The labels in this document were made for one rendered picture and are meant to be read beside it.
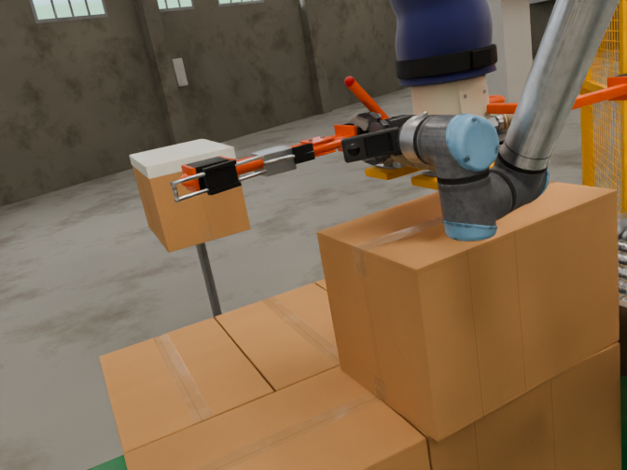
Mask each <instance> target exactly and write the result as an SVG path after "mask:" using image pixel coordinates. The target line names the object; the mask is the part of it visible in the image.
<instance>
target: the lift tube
mask: <svg viewBox="0 0 627 470"><path fill-rule="evenodd" d="M390 4H391V7H392V9H393V11H394V13H395V15H396V17H397V31H396V41H395V47H396V55H397V60H398V61H407V60H414V59H422V58H427V57H434V56H439V55H445V54H451V53H456V52H461V51H466V50H471V49H475V48H483V47H487V46H491V45H492V37H493V20H492V14H491V10H490V7H489V4H488V1H487V0H390ZM493 71H496V67H495V64H492V65H489V66H485V67H482V68H477V69H473V70H468V71H464V72H458V73H452V74H447V75H441V76H429V77H420V78H411V79H400V82H399V86H416V85H425V84H433V83H439V82H446V81H452V80H457V79H463V78H468V77H473V76H480V75H484V74H488V73H491V72H493Z"/></svg>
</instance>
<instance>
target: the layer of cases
mask: <svg viewBox="0 0 627 470"><path fill-rule="evenodd" d="M99 358H100V362H101V366H102V370H103V373H104V380H105V384H106V388H107V391H108V394H109V398H110V402H111V406H112V409H113V413H114V417H115V421H116V425H117V428H118V435H119V439H120V443H121V446H122V450H123V454H124V458H125V462H126V465H127V468H128V470H621V419H620V343H619V342H617V341H616V342H615V343H613V344H611V345H609V346H607V347H606V348H604V349H603V350H601V351H600V352H597V353H595V354H594V355H592V356H590V357H588V358H587V359H585V360H583V361H581V362H579V363H578V364H576V365H574V366H572V367H570V368H568V369H567V370H566V371H564V372H562V373H560V374H559V375H557V376H555V377H553V378H551V379H550V380H547V381H545V382H544V383H542V384H540V385H538V386H537V387H536V388H534V389H532V390H531V391H529V392H527V393H525V394H523V395H521V396H519V397H517V398H516V399H514V400H512V401H510V402H509V403H507V404H506V405H504V406H503V407H501V408H498V409H496V410H495V411H493V412H491V413H489V414H488V415H486V416H484V417H482V418H481V419H479V420H477V421H475V422H473V423H471V424H470V425H468V426H467V427H465V428H463V429H461V430H460V431H458V432H456V433H454V434H453V435H450V436H448V437H447V438H445V439H443V440H441V441H440V442H437V441H436V440H435V439H433V438H432V437H431V436H429V435H428V434H426V433H425V432H424V431H422V430H421V429H420V428H418V427H417V426H416V425H414V424H413V423H412V422H410V421H409V420H407V419H406V418H405V417H403V416H402V415H401V414H399V413H398V412H397V411H395V410H394V409H393V408H391V407H390V406H388V405H387V404H385V403H384V401H382V400H381V399H380V398H378V397H377V396H376V395H374V394H373V393H371V392H370V391H369V390H367V389H366V388H365V387H363V386H362V385H361V384H359V383H358V382H357V381H355V380H354V379H352V378H351V377H350V376H348V375H347V374H346V373H344V372H343V371H342V370H341V365H340V359H339V355H338V349H337V343H336V339H335V333H334V328H333V323H332V317H331V312H330V307H329V302H328V296H327V287H326V281H325V279H323V280H321V281H318V282H315V283H310V284H307V285H304V286H302V287H299V288H297V289H294V290H291V291H288V292H285V293H283V294H280V295H277V296H274V297H270V298H267V299H264V300H261V301H259V302H256V303H253V304H250V305H247V306H244V307H242V308H240V309H237V310H234V311H229V312H226V313H223V314H220V315H218V316H216V317H215V319H214V318H210V319H207V320H204V321H201V322H198V323H196V324H193V325H189V326H186V327H183V328H180V329H177V330H175V331H172V332H169V333H166V334H163V335H161V336H158V337H155V338H153V339H148V340H145V341H142V342H139V343H136V344H134V345H132V346H129V347H126V348H123V349H120V350H117V351H114V352H110V353H108V354H105V355H102V356H100V357H99Z"/></svg>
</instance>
